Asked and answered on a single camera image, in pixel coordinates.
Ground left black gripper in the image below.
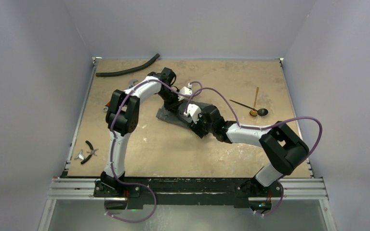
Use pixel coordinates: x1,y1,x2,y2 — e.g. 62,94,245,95
157,89,184,115

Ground grey cloth napkin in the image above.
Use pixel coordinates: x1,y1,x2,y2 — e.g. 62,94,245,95
156,101,214,131

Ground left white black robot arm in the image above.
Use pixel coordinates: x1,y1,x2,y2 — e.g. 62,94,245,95
100,68,182,197

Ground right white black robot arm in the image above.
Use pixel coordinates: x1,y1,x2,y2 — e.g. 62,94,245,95
179,103,309,196

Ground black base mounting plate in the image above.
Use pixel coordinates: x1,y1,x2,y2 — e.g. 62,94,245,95
93,176,282,210

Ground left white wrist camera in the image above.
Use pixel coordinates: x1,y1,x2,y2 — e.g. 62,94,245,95
178,83,193,101

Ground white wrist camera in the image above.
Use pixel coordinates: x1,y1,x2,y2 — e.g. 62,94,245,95
184,104,201,124
178,83,193,101

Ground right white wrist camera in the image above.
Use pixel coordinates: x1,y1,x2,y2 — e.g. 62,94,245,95
184,104,201,124

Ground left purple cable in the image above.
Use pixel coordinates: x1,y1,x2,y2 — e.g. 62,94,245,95
103,79,203,223

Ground purple cable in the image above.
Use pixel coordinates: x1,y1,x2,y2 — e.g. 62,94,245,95
103,79,203,223
188,88,323,218

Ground red handled screwdriver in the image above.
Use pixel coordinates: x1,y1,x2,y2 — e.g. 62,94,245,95
103,79,138,112

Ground black corrugated hose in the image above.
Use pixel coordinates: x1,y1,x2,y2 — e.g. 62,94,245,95
96,53,160,78

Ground black handled pliers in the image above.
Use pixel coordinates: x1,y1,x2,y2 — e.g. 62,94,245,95
80,140,98,165

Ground small silver metal bracket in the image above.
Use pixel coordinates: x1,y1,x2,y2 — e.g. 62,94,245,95
74,150,85,161

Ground aluminium frame rail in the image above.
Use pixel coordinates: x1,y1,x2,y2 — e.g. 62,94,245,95
48,178,328,200

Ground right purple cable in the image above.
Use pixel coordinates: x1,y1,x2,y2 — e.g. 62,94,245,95
188,88,323,218

